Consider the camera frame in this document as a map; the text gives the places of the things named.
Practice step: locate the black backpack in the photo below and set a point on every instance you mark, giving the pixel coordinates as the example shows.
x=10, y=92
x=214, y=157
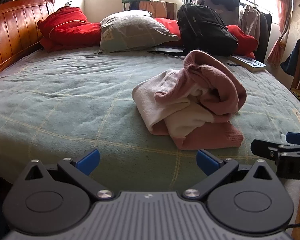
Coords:
x=205, y=30

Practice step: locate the hanging dark coat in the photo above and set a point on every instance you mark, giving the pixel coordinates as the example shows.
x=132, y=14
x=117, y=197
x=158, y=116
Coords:
x=263, y=35

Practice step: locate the orange tied curtain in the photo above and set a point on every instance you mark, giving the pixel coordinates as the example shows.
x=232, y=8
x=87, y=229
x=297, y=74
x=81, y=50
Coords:
x=277, y=52

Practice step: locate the thick paperback book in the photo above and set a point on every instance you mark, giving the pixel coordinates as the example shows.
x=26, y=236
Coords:
x=250, y=63

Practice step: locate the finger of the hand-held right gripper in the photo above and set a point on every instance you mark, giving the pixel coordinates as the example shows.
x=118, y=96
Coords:
x=298, y=138
x=263, y=148

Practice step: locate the hanging beige shirt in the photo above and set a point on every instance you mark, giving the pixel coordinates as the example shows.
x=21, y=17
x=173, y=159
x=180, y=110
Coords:
x=250, y=20

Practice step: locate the brown cardboard box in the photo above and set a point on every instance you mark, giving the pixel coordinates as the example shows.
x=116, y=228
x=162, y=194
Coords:
x=170, y=8

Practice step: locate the pink and white sweater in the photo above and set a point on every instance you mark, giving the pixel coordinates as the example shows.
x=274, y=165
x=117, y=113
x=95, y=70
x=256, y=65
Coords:
x=215, y=85

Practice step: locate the red pillow with piping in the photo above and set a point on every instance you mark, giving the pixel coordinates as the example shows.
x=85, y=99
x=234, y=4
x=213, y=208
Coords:
x=65, y=27

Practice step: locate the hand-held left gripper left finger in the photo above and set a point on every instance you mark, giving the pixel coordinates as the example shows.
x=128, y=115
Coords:
x=88, y=161

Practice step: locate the small metal fixture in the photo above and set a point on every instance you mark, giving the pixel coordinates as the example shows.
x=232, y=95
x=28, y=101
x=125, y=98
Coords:
x=68, y=2

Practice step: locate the grey green pillow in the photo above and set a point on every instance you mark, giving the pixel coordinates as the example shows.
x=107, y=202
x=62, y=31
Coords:
x=135, y=32

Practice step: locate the peach cloth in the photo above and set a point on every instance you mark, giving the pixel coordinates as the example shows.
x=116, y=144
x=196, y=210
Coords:
x=151, y=7

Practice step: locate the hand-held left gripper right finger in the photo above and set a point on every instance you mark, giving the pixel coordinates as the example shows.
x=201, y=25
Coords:
x=207, y=162

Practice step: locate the wooden headboard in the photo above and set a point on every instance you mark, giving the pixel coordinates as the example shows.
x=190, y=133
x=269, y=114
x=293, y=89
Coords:
x=15, y=30

